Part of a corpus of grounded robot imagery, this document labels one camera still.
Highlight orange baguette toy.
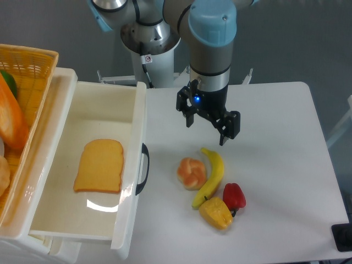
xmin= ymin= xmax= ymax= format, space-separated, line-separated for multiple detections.
xmin=1 ymin=75 xmax=29 ymax=150

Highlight white top drawer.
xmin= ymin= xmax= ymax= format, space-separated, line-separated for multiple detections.
xmin=30 ymin=82 xmax=149 ymax=263

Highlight green vegetable toy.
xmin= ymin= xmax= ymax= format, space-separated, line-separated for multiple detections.
xmin=1 ymin=70 xmax=18 ymax=98

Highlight toast bread slice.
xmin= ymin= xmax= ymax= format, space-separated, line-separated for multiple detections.
xmin=73 ymin=139 xmax=124 ymax=194

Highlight round bread roll toy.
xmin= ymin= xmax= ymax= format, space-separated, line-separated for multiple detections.
xmin=0 ymin=156 xmax=10 ymax=196

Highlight black device at edge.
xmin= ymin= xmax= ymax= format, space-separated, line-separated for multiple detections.
xmin=331 ymin=223 xmax=351 ymax=252

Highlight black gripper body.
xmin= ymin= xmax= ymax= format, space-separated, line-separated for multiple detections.
xmin=187 ymin=80 xmax=228 ymax=120

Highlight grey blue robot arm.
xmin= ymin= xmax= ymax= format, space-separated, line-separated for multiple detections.
xmin=87 ymin=1 xmax=253 ymax=144

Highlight black drawer handle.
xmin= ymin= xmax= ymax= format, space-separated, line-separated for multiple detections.
xmin=135 ymin=143 xmax=150 ymax=196

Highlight knotted bread roll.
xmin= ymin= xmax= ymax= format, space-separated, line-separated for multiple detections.
xmin=177 ymin=157 xmax=207 ymax=190

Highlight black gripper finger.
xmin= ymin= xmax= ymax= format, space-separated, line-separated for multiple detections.
xmin=176 ymin=86 xmax=197 ymax=128
xmin=214 ymin=111 xmax=240 ymax=145

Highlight red bell pepper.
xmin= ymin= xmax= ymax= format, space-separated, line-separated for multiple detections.
xmin=223 ymin=183 xmax=246 ymax=217

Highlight yellow banana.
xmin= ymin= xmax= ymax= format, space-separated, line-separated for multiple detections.
xmin=191 ymin=147 xmax=224 ymax=210

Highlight white drawer cabinet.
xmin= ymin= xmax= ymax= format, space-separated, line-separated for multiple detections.
xmin=0 ymin=67 xmax=83 ymax=264

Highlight yellow woven basket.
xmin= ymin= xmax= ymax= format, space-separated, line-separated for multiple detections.
xmin=1 ymin=44 xmax=59 ymax=219

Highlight yellow bell pepper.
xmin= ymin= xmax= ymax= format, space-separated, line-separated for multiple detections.
xmin=199 ymin=197 xmax=233 ymax=230

